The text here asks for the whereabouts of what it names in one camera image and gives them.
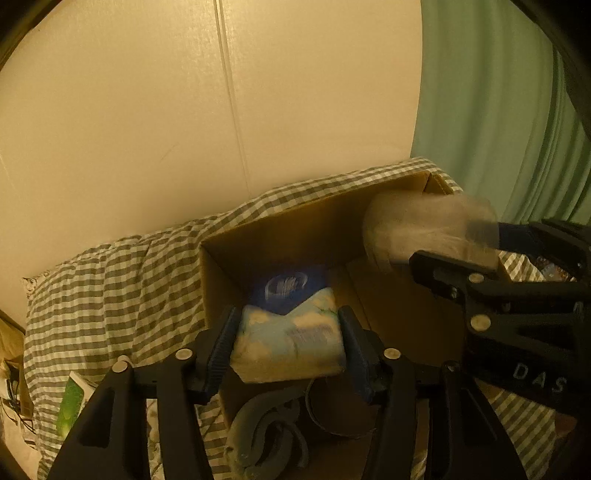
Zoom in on black ring strap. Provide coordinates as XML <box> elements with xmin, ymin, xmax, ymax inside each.
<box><xmin>304</xmin><ymin>377</ymin><xmax>380</xmax><ymax>435</ymax></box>

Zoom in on grey cloth garment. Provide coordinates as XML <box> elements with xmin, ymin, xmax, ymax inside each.
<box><xmin>223</xmin><ymin>382</ymin><xmax>311</xmax><ymax>480</ymax></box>

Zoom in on beige fuzzy soft item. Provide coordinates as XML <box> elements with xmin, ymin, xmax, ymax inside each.
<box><xmin>362</xmin><ymin>191</ymin><xmax>505</xmax><ymax>278</ymax></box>

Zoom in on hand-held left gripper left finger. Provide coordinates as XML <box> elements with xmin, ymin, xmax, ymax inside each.
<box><xmin>46</xmin><ymin>305</ymin><xmax>242</xmax><ymax>480</ymax></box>

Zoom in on blue cloud-print soft packet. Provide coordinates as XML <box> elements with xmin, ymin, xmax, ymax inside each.
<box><xmin>230</xmin><ymin>285</ymin><xmax>347</xmax><ymax>384</ymax></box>

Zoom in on grey white checkered blanket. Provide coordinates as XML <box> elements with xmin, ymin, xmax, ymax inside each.
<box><xmin>22</xmin><ymin>156</ymin><xmax>575</xmax><ymax>480</ymax></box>

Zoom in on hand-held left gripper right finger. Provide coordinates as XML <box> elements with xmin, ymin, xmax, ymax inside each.
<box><xmin>338</xmin><ymin>305</ymin><xmax>531</xmax><ymax>480</ymax></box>

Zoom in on green packet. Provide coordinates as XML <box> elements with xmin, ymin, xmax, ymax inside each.
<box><xmin>54</xmin><ymin>370</ymin><xmax>97</xmax><ymax>438</ymax></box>

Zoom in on brown cardboard box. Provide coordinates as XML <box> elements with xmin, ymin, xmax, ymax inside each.
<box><xmin>199</xmin><ymin>169</ymin><xmax>578</xmax><ymax>480</ymax></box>

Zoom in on tangled cables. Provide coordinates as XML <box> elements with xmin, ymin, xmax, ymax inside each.
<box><xmin>0</xmin><ymin>362</ymin><xmax>38</xmax><ymax>437</ymax></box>

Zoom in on shiny plastic wrapper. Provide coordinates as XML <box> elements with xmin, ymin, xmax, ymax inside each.
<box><xmin>531</xmin><ymin>253</ymin><xmax>579</xmax><ymax>283</ymax></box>

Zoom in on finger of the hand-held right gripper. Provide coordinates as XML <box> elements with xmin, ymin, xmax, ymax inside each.
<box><xmin>408</xmin><ymin>249</ymin><xmax>513</xmax><ymax>305</ymax></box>
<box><xmin>468</xmin><ymin>218</ymin><xmax>591</xmax><ymax>283</ymax></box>

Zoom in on green curtain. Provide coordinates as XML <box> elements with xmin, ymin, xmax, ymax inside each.
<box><xmin>408</xmin><ymin>0</ymin><xmax>591</xmax><ymax>228</ymax></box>

